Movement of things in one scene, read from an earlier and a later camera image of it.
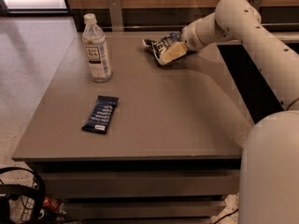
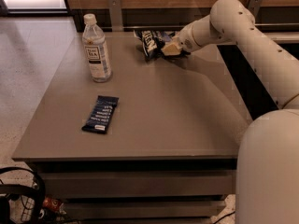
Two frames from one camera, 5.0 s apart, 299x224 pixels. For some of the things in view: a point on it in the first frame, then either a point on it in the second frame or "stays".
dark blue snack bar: x=98 y=119 stays
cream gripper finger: x=166 y=58 to x=170 y=49
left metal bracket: x=116 y=13 stays
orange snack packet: x=54 y=205 stays
